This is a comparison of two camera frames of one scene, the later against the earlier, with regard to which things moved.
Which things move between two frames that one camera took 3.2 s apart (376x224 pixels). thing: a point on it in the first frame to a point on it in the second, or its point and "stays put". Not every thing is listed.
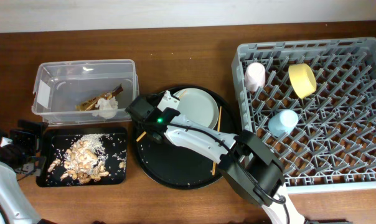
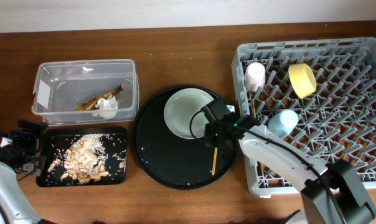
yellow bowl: x=302 y=79 stays put
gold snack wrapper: x=91 y=104 stays put
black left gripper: x=27 y=137 stays put
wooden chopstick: x=140 y=137 to x=254 y=109
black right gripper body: x=139 y=109 to x=215 y=137
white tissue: x=108 y=109 stays put
